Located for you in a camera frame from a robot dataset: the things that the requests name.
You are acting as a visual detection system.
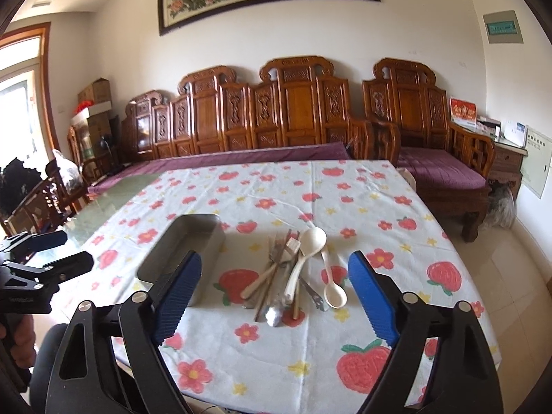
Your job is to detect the small cream plastic spoon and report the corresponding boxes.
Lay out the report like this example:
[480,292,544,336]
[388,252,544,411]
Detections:
[321,247,348,309]

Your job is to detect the grey metal utensil box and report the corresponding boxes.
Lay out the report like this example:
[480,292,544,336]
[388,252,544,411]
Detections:
[137,214,225,307]

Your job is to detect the dark brown wooden chopstick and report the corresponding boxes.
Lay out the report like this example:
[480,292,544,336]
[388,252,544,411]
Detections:
[253,228,294,323]

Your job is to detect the large cream plastic spoon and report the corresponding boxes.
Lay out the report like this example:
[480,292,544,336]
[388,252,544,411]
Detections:
[284,227,327,306]

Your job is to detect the silver metal spoon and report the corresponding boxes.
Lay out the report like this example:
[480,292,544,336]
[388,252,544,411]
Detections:
[265,237,299,327]

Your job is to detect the silver metal fork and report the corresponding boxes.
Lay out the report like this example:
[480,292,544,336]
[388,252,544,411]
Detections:
[299,277,328,312]

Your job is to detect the person's left hand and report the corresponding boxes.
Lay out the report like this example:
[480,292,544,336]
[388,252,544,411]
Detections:
[9,314,37,369]

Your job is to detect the wooden chair at left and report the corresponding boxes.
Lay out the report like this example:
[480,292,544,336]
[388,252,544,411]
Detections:
[1,158,90,236]

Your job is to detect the white plastic bag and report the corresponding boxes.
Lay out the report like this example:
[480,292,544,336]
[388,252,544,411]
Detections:
[52,149,84,193]

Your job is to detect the strawberry flower tablecloth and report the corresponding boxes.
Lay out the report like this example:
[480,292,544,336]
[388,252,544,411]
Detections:
[53,161,502,413]

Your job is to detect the stacked cardboard boxes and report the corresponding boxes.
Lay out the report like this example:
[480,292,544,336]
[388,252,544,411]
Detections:
[71,78,112,160]

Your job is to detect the grey fluffy bag on floor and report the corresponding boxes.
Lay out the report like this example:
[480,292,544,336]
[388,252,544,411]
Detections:
[484,184,516,229]

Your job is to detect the purple armchair cushion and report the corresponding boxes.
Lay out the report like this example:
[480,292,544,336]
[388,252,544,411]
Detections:
[397,147,486,190]

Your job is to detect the carved wooden armchair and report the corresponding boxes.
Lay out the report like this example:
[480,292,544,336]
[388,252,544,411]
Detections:
[362,58,495,243]

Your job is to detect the purple sofa cushion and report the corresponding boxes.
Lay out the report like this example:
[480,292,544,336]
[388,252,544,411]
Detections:
[88,142,352,196]

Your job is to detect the wooden side table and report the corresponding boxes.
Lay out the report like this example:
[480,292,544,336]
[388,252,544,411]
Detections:
[487,138,528,200]

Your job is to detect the red calendar card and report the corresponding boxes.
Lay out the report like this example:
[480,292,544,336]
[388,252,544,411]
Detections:
[450,98,477,127]

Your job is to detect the white box on side table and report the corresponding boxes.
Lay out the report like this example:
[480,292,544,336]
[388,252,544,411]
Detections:
[502,121,527,148]

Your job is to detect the carved wooden long sofa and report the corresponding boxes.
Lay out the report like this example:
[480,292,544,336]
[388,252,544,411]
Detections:
[121,56,400,162]

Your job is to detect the white wall panel box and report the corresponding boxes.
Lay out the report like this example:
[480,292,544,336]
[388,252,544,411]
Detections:
[521,126,552,199]

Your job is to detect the wooden door frame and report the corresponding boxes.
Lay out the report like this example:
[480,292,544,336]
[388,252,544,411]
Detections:
[1,21,60,149]

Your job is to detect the grey wall electrical panel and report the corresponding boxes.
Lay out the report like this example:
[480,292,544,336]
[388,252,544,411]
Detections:
[483,10,524,44]

